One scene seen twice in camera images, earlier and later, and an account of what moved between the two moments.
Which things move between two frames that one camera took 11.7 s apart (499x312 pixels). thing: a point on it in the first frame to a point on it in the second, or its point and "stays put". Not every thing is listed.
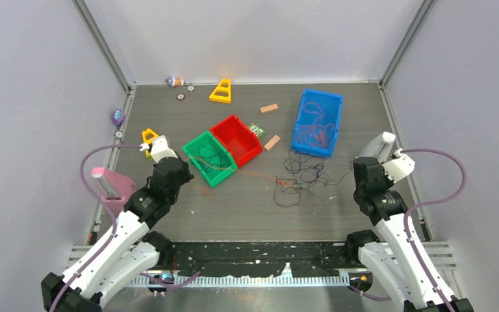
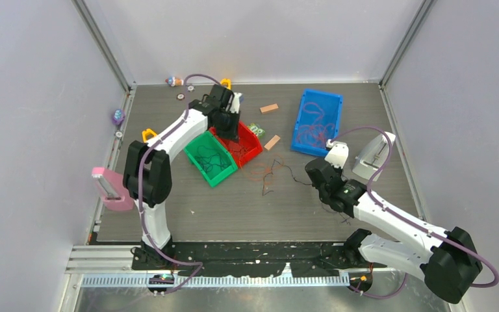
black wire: (300, 173) to (281, 164)
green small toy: (257, 129) stays put
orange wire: (253, 175) to (259, 175)
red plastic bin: (242, 143) stays put
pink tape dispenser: (114, 188) stays put
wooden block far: (269, 108) stays put
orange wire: (314, 134) stays put
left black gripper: (186, 175) to (233, 132)
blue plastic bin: (317, 124) stays put
